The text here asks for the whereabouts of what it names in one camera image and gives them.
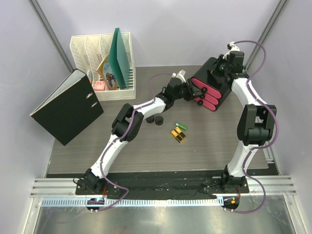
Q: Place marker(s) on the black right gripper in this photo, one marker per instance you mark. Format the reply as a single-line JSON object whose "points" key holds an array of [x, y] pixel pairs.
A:
{"points": [[220, 60]]}

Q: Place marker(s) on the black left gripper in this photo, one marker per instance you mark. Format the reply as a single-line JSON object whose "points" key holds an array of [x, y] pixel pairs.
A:
{"points": [[193, 89]]}

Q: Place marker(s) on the black drawer organizer box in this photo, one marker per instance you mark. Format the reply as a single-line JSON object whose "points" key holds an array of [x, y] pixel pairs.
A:
{"points": [[213, 81]]}

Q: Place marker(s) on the pink drawer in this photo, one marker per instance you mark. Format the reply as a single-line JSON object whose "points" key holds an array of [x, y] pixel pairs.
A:
{"points": [[211, 99], [212, 91], [206, 104]]}

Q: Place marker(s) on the pink bottom drawer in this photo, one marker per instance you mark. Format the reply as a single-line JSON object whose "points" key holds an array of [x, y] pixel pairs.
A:
{"points": [[206, 104]]}

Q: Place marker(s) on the pink top drawer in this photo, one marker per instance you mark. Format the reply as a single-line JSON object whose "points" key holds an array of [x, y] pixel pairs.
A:
{"points": [[212, 91]]}

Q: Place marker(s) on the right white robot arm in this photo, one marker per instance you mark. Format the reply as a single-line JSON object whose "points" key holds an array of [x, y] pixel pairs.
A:
{"points": [[255, 126]]}

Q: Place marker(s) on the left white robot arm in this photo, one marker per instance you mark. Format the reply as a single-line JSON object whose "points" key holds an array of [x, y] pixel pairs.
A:
{"points": [[127, 124]]}

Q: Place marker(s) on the green lip balm tube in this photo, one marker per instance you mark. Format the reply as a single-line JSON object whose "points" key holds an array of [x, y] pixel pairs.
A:
{"points": [[181, 126]]}

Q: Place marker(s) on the gold lipstick case right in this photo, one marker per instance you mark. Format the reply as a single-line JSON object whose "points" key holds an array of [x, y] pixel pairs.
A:
{"points": [[180, 137]]}

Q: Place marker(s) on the gold lipstick case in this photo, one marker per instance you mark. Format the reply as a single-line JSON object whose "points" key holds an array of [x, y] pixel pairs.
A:
{"points": [[180, 137], [176, 132]]}

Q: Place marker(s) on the gold lipstick case left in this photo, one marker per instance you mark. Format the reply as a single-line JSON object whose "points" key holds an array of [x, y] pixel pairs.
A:
{"points": [[176, 132]]}

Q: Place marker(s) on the green plastic folder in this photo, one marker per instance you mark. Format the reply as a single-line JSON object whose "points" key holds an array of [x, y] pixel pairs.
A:
{"points": [[118, 60]]}

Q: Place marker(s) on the colourful picture booklet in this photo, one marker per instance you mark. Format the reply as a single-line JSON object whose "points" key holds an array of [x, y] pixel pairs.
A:
{"points": [[106, 74]]}

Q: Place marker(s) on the pink sticky note pad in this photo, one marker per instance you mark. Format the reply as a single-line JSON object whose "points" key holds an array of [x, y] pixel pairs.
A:
{"points": [[99, 86]]}

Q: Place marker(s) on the white magazine file rack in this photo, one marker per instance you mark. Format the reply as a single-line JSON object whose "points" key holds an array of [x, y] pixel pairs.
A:
{"points": [[90, 51]]}

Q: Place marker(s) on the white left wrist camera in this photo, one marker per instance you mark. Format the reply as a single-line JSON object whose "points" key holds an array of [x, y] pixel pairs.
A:
{"points": [[180, 75]]}

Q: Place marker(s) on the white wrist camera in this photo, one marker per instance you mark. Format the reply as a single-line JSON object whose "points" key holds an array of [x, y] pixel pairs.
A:
{"points": [[232, 46], [180, 75]]}

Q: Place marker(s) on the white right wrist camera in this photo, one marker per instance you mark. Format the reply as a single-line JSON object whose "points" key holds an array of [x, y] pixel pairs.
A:
{"points": [[232, 46]]}

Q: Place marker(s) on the white slotted cable duct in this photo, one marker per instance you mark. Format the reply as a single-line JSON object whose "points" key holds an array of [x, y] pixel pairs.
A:
{"points": [[95, 202]]}

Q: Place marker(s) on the black ring binder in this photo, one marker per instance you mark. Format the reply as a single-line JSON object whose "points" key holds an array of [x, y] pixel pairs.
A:
{"points": [[70, 109]]}

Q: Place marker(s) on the aluminium rail frame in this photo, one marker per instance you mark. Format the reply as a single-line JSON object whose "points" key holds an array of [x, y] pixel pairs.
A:
{"points": [[270, 207]]}

